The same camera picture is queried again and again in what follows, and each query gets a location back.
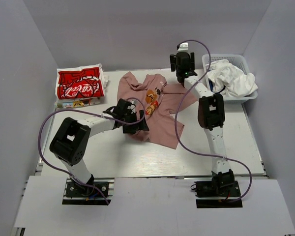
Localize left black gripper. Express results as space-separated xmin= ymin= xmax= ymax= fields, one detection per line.
xmin=122 ymin=111 xmax=148 ymax=134

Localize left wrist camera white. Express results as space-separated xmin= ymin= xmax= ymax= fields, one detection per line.
xmin=128 ymin=98 xmax=141 ymax=109

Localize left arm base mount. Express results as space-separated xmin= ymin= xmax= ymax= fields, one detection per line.
xmin=62 ymin=178 xmax=115 ymax=206

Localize navy blue t shirt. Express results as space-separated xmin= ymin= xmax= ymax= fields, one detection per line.
xmin=208 ymin=81 xmax=226 ymax=94

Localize folded cartoon print shirt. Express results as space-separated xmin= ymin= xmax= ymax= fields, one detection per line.
xmin=54 ymin=64 xmax=111 ymax=110

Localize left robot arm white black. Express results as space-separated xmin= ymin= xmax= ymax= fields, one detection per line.
xmin=49 ymin=99 xmax=149 ymax=196

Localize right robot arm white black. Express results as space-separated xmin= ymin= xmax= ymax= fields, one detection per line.
xmin=170 ymin=51 xmax=235 ymax=196

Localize white t shirt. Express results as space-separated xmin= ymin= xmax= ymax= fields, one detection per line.
xmin=207 ymin=59 xmax=258 ymax=98

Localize pink t shirt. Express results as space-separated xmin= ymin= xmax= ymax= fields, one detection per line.
xmin=117 ymin=72 xmax=198 ymax=149

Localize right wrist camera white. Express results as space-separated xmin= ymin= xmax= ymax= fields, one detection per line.
xmin=177 ymin=42 xmax=189 ymax=52

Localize white plastic basket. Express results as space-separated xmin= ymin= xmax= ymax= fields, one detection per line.
xmin=202 ymin=54 xmax=258 ymax=104

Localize red coca cola shirt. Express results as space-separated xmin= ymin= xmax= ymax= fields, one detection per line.
xmin=56 ymin=63 xmax=106 ymax=101

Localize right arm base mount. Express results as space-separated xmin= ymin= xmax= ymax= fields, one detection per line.
xmin=190 ymin=170 xmax=243 ymax=209

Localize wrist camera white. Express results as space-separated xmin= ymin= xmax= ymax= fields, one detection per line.
xmin=177 ymin=42 xmax=189 ymax=52
xmin=128 ymin=98 xmax=141 ymax=109

